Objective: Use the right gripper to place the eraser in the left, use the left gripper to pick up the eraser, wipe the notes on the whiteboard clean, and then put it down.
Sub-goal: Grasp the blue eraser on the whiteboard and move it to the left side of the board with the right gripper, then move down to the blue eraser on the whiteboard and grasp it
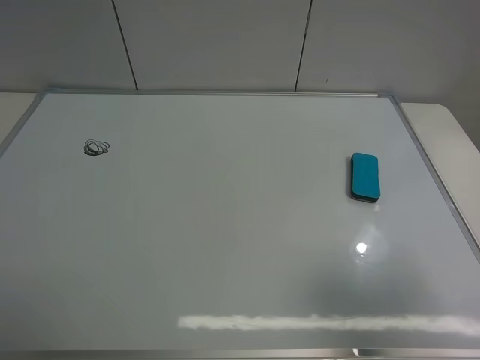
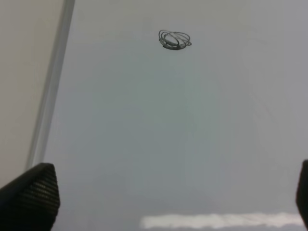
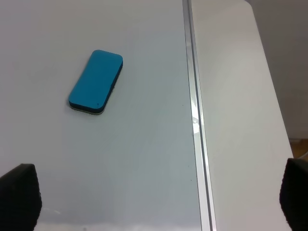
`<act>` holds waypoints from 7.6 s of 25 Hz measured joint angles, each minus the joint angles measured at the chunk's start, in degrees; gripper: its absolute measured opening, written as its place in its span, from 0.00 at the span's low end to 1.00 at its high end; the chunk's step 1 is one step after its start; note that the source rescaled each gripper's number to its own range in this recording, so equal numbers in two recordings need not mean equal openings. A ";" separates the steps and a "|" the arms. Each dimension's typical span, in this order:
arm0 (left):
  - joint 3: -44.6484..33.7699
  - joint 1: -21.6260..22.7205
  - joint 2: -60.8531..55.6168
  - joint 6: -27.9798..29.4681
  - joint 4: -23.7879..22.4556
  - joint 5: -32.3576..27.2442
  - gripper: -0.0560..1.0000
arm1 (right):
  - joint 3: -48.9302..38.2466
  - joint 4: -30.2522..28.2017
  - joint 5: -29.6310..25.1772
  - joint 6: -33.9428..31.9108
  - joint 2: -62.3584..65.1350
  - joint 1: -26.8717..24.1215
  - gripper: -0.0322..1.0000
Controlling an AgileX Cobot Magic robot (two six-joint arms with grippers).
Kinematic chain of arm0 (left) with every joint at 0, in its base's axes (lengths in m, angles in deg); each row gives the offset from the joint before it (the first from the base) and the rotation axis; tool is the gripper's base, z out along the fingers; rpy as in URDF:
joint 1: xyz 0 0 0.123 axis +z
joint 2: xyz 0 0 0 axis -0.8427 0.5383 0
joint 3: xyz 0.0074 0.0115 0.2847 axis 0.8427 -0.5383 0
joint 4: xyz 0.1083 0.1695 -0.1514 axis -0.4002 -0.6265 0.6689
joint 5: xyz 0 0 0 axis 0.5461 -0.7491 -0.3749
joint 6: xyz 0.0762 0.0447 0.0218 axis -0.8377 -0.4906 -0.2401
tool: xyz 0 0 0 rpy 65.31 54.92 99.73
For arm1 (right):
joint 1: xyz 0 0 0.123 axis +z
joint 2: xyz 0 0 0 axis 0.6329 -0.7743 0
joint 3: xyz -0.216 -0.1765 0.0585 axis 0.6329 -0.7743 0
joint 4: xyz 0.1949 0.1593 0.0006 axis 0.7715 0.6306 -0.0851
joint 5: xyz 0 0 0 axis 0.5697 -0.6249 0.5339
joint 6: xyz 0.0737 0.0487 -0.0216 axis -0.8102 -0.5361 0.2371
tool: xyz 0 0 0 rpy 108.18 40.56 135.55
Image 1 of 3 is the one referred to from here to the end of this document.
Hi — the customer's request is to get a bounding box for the black marker scribble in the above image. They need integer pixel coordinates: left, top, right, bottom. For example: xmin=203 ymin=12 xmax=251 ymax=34
xmin=83 ymin=139 xmax=110 ymax=157

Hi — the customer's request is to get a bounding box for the blue whiteboard eraser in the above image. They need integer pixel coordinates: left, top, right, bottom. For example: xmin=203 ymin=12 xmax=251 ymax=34
xmin=350 ymin=153 xmax=381 ymax=203

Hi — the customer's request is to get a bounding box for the white whiteboard with aluminium frame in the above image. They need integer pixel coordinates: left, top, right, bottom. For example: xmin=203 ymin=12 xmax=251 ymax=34
xmin=1 ymin=90 xmax=479 ymax=359

